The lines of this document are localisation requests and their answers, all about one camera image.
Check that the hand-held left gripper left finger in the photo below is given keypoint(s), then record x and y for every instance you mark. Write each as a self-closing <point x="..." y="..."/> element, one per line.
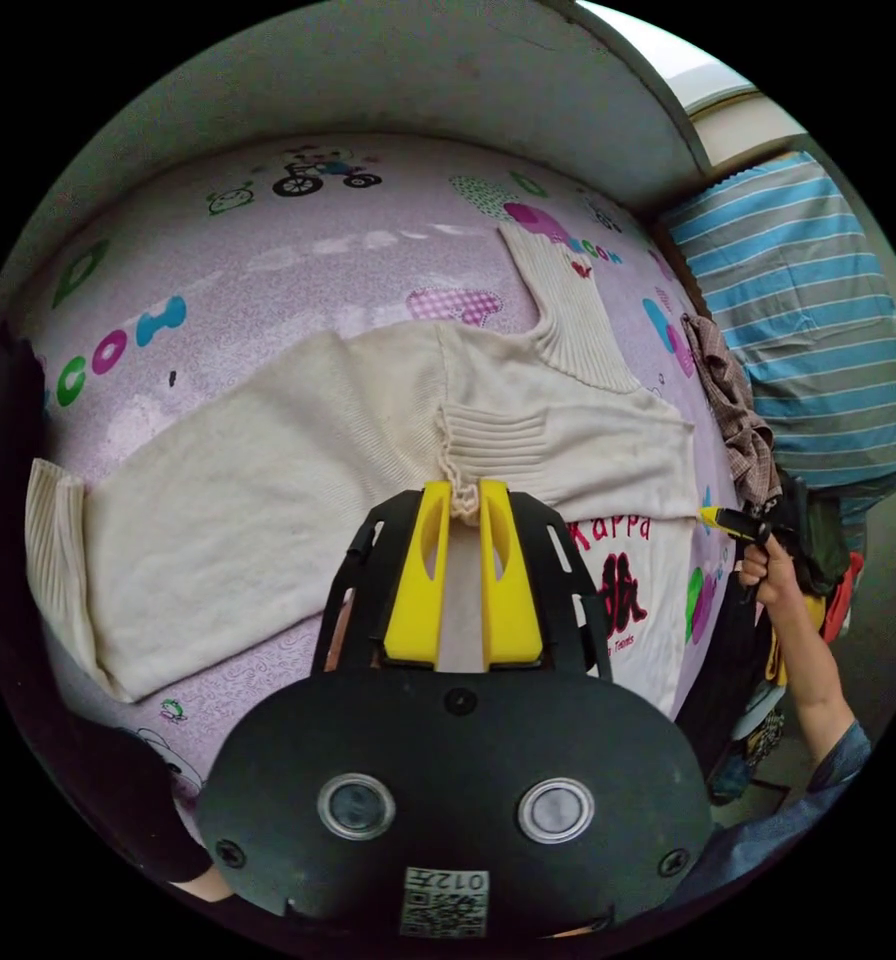
<point x="410" y="600"/>

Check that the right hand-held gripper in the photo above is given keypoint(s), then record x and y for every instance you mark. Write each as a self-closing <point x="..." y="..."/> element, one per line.
<point x="744" y="525"/>

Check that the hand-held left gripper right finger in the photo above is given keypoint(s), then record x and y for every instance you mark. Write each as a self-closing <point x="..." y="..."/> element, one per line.
<point x="519" y="607"/>

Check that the white turtleneck sweater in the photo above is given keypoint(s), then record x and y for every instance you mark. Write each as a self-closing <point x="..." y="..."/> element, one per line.
<point x="283" y="457"/>

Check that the person's right forearm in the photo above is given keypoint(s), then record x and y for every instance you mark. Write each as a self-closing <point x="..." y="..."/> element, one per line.
<point x="812" y="667"/>

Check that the person's right hand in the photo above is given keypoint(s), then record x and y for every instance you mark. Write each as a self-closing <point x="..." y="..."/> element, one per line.
<point x="770" y="574"/>

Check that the person's left hand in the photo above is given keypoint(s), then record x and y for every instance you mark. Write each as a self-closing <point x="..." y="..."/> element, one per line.
<point x="204" y="889"/>

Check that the white shirt with red print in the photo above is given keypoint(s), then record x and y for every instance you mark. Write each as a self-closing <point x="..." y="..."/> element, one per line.
<point x="643" y="645"/>

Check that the blue grey striped quilt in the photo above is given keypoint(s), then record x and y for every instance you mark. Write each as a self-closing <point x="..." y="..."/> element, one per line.
<point x="800" y="300"/>

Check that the bed with pink printed sheet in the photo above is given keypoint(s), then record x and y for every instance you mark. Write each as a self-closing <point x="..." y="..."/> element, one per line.
<point x="253" y="255"/>

